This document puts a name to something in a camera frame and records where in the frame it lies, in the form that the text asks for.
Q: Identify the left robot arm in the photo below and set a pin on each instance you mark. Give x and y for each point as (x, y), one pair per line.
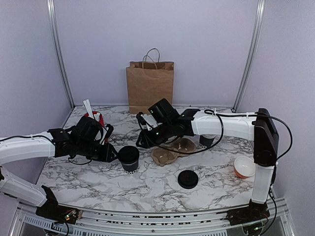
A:
(87, 138)

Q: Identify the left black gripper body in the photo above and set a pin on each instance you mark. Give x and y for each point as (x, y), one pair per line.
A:
(103, 156)

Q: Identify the front aluminium rail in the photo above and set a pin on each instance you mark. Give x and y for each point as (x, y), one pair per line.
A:
(92, 222)

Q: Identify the left aluminium frame post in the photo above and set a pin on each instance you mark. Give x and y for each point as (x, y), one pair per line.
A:
(58, 50)

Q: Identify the white sachet in holder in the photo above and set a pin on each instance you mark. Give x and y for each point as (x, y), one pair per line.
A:
(97, 115)

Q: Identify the black paper coffee cup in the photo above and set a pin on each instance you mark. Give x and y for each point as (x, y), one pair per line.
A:
(131, 168)

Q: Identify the red cylindrical holder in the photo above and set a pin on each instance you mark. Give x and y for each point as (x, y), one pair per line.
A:
(101, 121)

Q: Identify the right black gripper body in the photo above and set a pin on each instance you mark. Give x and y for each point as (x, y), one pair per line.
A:
(164, 133)

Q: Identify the brown paper bag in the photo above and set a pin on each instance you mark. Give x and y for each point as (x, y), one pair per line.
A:
(148, 83)

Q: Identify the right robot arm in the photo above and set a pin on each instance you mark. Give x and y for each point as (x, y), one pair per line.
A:
(257, 127)

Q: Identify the cardboard cup carrier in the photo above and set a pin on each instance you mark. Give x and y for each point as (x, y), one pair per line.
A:
(178, 149)

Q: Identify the aluminium frame post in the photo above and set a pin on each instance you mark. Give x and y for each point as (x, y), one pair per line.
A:
(252, 50)
(58, 50)

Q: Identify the orange white bowl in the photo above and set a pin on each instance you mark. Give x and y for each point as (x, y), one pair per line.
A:
(244, 167)

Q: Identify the black plastic cup lid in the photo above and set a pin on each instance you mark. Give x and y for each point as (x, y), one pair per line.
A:
(128, 154)

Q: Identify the right aluminium frame post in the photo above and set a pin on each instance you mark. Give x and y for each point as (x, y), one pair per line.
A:
(252, 50)

